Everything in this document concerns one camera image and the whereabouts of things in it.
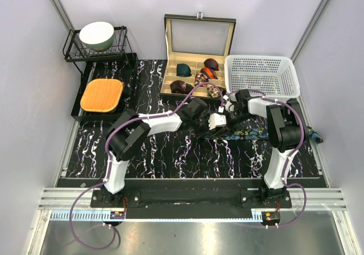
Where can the red floral rolled tie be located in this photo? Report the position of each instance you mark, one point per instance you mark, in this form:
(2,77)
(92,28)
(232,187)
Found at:
(201,79)

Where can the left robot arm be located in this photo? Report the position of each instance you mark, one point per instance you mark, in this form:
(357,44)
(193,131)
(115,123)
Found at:
(128,133)

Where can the maroon striped rolled tie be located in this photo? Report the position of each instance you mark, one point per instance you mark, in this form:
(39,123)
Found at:
(212,64)

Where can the black wire dish rack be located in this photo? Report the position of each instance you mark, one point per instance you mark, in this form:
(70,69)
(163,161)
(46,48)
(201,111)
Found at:
(83,48)

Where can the dark red rolled tie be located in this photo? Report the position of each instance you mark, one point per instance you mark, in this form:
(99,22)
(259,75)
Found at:
(180,87)

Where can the blue patterned necktie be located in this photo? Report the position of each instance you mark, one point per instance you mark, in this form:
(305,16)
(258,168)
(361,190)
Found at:
(261,134)

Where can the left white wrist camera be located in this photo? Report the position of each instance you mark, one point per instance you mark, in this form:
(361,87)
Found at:
(217,120)

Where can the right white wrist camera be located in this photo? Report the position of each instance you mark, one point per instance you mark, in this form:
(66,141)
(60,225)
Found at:
(229,102)

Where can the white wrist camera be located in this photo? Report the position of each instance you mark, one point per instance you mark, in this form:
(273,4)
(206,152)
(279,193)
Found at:
(229,102)
(217,120)

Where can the white green bowl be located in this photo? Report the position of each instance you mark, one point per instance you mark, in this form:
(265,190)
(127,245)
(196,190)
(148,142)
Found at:
(97,36)

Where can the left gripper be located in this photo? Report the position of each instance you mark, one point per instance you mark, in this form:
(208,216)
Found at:
(206,129)

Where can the black tray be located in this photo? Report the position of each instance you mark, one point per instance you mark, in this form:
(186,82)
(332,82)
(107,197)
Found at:
(125,70)

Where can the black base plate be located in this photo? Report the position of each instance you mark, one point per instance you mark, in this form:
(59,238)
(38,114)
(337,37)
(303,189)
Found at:
(190,199)

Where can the beige floral rolled tie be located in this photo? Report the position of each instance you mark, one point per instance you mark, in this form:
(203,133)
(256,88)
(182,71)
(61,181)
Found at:
(215,92)

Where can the orange striped rolled tie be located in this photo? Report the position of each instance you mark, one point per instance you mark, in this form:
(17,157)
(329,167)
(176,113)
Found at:
(208,73)

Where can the dark green rolled tie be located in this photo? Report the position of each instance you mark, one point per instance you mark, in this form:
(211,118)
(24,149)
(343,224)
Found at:
(183,70)

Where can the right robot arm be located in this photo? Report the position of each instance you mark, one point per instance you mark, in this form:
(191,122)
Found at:
(287,132)

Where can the black tie storage box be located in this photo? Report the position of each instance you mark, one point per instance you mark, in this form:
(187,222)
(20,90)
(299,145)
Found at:
(191,40)

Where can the white plastic basket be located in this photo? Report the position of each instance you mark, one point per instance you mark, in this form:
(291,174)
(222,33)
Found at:
(275,76)

